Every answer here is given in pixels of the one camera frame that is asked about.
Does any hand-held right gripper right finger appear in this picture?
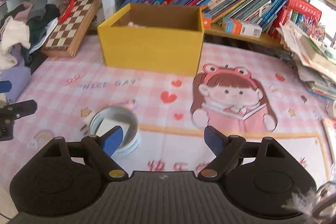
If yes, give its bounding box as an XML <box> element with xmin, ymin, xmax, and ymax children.
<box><xmin>197</xmin><ymin>126</ymin><xmax>289</xmax><ymax>180</ymax></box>

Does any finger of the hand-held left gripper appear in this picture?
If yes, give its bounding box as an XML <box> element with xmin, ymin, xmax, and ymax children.
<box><xmin>0</xmin><ymin>80</ymin><xmax>12</xmax><ymax>94</ymax></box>
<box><xmin>0</xmin><ymin>99</ymin><xmax>38</xmax><ymax>122</ymax></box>

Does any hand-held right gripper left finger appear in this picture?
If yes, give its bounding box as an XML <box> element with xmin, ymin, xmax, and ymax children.
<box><xmin>37</xmin><ymin>126</ymin><xmax>129</xmax><ymax>180</ymax></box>

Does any white tape roll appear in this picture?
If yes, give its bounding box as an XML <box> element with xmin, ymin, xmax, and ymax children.
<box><xmin>89</xmin><ymin>106</ymin><xmax>141</xmax><ymax>157</ymax></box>

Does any small white charger cube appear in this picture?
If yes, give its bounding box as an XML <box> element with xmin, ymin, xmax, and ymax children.
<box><xmin>79</xmin><ymin>119</ymin><xmax>92</xmax><ymax>136</ymax></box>

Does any yellow cardboard box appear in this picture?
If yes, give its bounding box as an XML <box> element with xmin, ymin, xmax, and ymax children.
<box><xmin>97</xmin><ymin>3</ymin><xmax>205</xmax><ymax>77</ymax></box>

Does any pink checked desktop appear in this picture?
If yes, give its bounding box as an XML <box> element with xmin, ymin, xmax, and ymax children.
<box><xmin>0</xmin><ymin>34</ymin><xmax>336</xmax><ymax>188</ymax></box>

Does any lavender garment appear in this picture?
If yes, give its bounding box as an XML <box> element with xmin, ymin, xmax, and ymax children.
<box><xmin>0</xmin><ymin>44</ymin><xmax>32</xmax><ymax>104</ymax></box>

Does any beige garment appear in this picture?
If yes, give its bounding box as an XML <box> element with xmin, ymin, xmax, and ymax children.
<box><xmin>0</xmin><ymin>17</ymin><xmax>30</xmax><ymax>69</ymax></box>

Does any dark green garment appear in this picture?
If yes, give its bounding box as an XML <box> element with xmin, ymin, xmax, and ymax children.
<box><xmin>26</xmin><ymin>4</ymin><xmax>61</xmax><ymax>56</ymax></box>

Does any mauve garment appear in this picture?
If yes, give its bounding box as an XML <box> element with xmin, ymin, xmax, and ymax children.
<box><xmin>12</xmin><ymin>2</ymin><xmax>33</xmax><ymax>21</ymax></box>

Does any grey garment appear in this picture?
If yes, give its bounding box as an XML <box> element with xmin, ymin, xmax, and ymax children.
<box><xmin>28</xmin><ymin>0</ymin><xmax>48</xmax><ymax>20</ymax></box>

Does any wooden chessboard box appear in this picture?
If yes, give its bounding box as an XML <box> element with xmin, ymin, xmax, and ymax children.
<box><xmin>41</xmin><ymin>0</ymin><xmax>102</xmax><ymax>58</ymax></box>

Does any red tassel ornament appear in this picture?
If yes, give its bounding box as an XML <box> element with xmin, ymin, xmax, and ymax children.
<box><xmin>59</xmin><ymin>0</ymin><xmax>78</xmax><ymax>23</ymax></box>

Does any white fluffy trim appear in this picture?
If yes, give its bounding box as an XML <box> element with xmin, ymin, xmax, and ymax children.
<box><xmin>282</xmin><ymin>182</ymin><xmax>336</xmax><ymax>224</ymax></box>

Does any orange and blue carton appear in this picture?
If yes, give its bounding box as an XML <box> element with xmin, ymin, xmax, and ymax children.
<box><xmin>222</xmin><ymin>17</ymin><xmax>263</xmax><ymax>38</ymax></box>

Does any stack of papers and books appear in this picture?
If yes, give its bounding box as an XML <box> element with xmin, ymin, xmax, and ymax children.
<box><xmin>280</xmin><ymin>19</ymin><xmax>336</xmax><ymax>101</ymax></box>

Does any red thick dictionary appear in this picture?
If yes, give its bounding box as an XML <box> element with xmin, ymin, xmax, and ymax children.
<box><xmin>268</xmin><ymin>0</ymin><xmax>322</xmax><ymax>38</ymax></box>

